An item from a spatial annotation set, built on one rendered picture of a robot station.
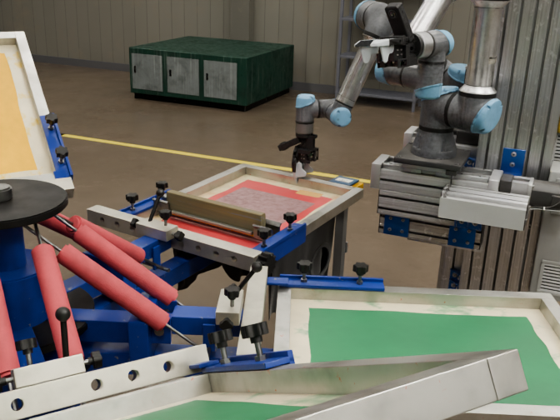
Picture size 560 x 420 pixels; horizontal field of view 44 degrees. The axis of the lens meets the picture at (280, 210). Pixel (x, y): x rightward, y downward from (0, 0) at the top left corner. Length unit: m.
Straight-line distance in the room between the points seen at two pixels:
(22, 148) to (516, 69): 1.70
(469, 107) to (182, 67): 6.98
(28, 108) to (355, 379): 2.09
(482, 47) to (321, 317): 0.96
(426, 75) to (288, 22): 8.22
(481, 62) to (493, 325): 0.80
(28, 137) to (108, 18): 9.14
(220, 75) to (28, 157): 6.35
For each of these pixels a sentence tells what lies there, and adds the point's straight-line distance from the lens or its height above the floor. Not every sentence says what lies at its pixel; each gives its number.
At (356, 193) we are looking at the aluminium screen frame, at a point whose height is 1.01.
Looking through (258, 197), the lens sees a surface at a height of 0.97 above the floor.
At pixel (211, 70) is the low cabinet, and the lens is 8.82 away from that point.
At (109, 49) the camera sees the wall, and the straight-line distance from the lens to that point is 11.78.
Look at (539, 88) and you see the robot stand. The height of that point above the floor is 1.49.
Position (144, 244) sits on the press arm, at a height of 1.04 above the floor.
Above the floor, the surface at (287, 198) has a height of 0.97.
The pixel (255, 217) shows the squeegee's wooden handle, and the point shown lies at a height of 1.06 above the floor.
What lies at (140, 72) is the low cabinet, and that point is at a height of 0.36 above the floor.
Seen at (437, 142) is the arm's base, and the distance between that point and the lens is 2.37.
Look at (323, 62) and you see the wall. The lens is 10.10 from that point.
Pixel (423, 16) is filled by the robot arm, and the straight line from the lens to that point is 2.22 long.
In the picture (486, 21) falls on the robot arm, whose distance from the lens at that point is 2.25.
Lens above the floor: 1.89
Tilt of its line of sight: 20 degrees down
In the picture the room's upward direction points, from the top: 2 degrees clockwise
